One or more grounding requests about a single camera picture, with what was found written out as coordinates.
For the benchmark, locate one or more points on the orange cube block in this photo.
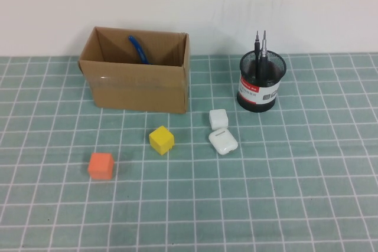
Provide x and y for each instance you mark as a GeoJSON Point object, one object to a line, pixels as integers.
{"type": "Point", "coordinates": [100, 166]}

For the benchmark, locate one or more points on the green checked tablecloth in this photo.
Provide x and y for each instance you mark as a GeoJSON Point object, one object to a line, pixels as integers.
{"type": "Point", "coordinates": [325, 175]}

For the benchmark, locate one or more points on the white cube block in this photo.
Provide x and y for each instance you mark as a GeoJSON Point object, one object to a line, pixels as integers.
{"type": "Point", "coordinates": [218, 118]}

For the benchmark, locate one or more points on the black mesh pen holder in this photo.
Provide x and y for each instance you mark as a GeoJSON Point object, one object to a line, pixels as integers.
{"type": "Point", "coordinates": [254, 95]}

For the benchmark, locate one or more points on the brown cardboard box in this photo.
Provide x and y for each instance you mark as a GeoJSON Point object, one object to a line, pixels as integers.
{"type": "Point", "coordinates": [138, 92]}

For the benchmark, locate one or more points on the white earbuds case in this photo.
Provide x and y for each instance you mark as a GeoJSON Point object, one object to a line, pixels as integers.
{"type": "Point", "coordinates": [223, 141]}

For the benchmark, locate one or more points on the yellow cube block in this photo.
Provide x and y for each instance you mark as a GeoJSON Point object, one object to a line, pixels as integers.
{"type": "Point", "coordinates": [161, 141]}

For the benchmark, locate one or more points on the thick black screwdriver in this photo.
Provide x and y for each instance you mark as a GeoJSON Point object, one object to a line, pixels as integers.
{"type": "Point", "coordinates": [263, 63]}

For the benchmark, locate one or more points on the thin black precision screwdriver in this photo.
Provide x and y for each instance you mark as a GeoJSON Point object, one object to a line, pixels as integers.
{"type": "Point", "coordinates": [257, 48]}

